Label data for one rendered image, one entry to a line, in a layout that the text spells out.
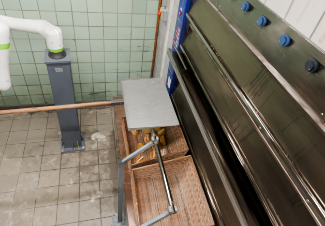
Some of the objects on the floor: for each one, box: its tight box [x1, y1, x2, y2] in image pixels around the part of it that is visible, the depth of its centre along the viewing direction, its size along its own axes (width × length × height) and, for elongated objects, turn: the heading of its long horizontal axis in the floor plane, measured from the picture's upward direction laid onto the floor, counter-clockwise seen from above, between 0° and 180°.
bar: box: [112, 74, 177, 226], centre depth 208 cm, size 31×127×118 cm, turn 5°
